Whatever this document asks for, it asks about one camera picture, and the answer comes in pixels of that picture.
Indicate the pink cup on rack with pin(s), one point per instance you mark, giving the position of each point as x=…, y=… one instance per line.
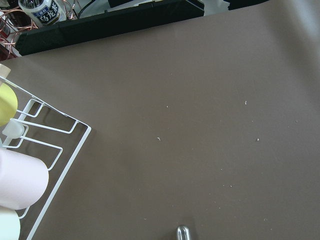
x=23, y=179

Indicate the yellow cup on rack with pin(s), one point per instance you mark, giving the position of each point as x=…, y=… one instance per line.
x=8, y=104

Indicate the white cup on rack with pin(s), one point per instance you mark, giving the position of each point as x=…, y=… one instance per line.
x=9, y=224

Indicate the black tray at table edge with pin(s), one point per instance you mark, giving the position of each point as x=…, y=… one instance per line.
x=110, y=23

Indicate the steel muddler black tip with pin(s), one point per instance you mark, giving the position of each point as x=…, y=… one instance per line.
x=183, y=233

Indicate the tea bottle white label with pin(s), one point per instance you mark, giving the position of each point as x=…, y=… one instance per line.
x=43, y=12

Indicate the white wire cup rack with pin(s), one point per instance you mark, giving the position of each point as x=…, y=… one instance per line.
x=41, y=131

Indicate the copper wire rack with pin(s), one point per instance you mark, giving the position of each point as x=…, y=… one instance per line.
x=13, y=22

